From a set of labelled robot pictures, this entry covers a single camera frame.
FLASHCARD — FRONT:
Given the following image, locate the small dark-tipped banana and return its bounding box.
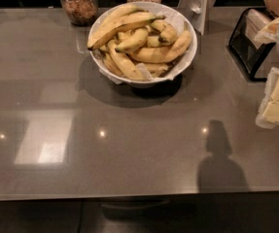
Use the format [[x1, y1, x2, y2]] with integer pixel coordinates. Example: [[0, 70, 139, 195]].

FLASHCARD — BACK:
[[151, 19, 178, 46]]

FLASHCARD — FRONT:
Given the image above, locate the front bottom banana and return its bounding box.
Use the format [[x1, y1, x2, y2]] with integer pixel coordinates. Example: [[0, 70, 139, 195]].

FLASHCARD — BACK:
[[135, 62, 172, 78]]

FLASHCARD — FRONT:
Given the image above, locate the white paper bowl liner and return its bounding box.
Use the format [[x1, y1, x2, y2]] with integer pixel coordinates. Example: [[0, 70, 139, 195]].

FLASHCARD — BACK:
[[92, 7, 193, 85]]

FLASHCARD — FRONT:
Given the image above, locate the small centre banana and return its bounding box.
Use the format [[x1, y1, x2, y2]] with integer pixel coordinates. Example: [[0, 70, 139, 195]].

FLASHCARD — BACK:
[[147, 35, 161, 48]]

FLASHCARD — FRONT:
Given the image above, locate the large right curved banana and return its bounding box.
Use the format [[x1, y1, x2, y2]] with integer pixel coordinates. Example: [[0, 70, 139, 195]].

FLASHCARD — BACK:
[[130, 30, 192, 63]]

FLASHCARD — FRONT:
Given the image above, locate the white bowl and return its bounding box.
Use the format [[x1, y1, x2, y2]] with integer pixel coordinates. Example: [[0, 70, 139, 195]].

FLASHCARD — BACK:
[[87, 1, 198, 89]]

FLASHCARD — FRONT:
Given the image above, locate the middle short banana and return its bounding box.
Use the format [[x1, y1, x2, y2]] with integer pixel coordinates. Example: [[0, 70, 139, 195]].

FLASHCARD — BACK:
[[115, 27, 149, 53]]

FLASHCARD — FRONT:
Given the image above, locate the front left banana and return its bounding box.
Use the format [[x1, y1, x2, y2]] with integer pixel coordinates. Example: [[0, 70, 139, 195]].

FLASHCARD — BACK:
[[107, 40, 144, 82]]

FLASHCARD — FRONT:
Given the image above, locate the long top banana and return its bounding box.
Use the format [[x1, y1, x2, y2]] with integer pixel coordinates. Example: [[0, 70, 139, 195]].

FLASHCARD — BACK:
[[87, 12, 165, 50]]

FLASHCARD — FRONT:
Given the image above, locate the banana at bowl rear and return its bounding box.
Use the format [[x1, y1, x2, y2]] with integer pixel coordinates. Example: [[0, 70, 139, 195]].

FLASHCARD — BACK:
[[100, 3, 144, 26]]

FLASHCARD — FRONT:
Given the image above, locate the lower left banana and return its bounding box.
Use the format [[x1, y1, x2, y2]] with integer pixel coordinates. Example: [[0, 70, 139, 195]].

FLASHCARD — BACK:
[[103, 53, 123, 77]]

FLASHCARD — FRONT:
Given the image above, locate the black napkin holder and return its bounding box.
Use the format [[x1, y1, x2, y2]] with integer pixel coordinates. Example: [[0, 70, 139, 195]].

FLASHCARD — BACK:
[[227, 7, 275, 83]]

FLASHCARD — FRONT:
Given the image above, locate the white paper bag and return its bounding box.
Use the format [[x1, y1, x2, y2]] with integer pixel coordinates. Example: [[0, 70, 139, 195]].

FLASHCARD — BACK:
[[177, 0, 216, 35]]

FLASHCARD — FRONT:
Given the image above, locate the glass jar with granola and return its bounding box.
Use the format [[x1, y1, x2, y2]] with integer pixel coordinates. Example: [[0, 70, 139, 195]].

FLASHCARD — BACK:
[[60, 0, 98, 26]]

